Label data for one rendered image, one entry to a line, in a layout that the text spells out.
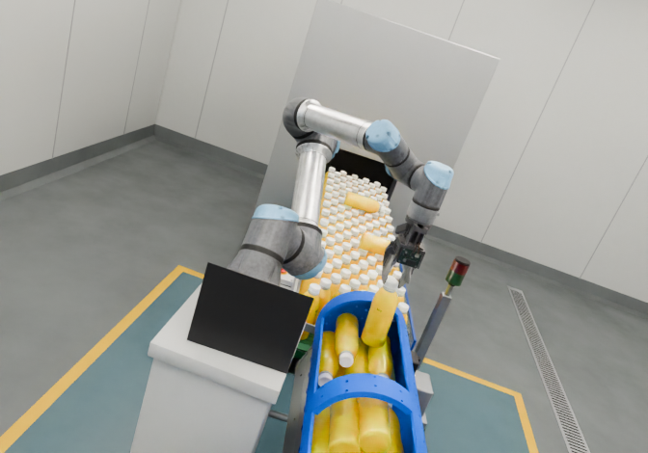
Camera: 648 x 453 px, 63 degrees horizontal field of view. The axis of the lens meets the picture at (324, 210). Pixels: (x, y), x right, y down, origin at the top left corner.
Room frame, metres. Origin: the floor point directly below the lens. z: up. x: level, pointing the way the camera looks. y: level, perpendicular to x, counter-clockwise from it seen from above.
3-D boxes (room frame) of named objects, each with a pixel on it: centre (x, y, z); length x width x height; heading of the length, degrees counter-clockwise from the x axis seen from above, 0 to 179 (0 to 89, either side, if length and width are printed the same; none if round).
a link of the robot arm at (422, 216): (1.33, -0.25, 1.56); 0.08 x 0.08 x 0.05
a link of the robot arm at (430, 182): (1.33, -0.24, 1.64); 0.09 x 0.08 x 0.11; 42
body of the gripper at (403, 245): (1.32, -0.24, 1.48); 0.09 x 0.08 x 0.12; 4
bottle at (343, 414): (1.01, -0.21, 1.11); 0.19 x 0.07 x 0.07; 4
